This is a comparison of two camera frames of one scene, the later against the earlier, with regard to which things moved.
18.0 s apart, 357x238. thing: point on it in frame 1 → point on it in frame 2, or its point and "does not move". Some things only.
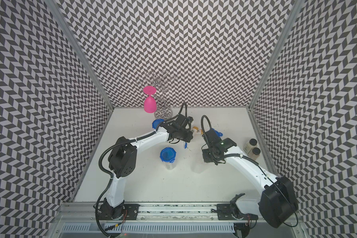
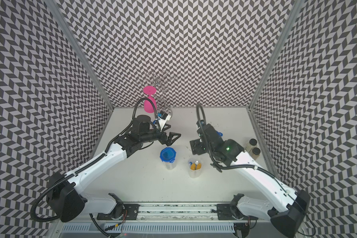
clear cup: x=170 y=166 does not move
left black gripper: x=189 y=137 → x=168 y=142
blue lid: x=168 y=154 does not move
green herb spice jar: x=250 y=144 does not move
